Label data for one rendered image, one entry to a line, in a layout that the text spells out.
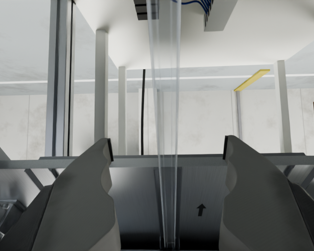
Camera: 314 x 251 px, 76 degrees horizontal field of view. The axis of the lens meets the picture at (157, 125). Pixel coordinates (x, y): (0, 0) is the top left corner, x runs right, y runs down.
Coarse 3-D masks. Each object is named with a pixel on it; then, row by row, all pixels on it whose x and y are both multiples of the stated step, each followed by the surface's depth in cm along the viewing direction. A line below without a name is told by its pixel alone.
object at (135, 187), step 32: (0, 160) 18; (32, 160) 18; (64, 160) 18; (128, 160) 17; (192, 160) 17; (224, 160) 17; (288, 160) 16; (0, 192) 20; (32, 192) 20; (128, 192) 19; (192, 192) 19; (224, 192) 19; (128, 224) 24; (160, 224) 23; (192, 224) 24
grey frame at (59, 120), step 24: (72, 0) 47; (72, 24) 46; (72, 48) 46; (48, 72) 43; (72, 72) 45; (48, 96) 42; (72, 96) 45; (48, 120) 41; (72, 120) 45; (48, 144) 41; (72, 144) 45
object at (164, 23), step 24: (168, 0) 8; (168, 24) 8; (168, 48) 9; (168, 72) 10; (168, 96) 11; (168, 120) 12; (168, 144) 13; (168, 168) 15; (168, 192) 17; (168, 216) 20; (168, 240) 24
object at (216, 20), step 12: (144, 0) 38; (192, 0) 44; (204, 0) 44; (216, 0) 41; (228, 0) 41; (144, 12) 42; (204, 12) 50; (216, 12) 44; (228, 12) 44; (204, 24) 51; (216, 24) 49
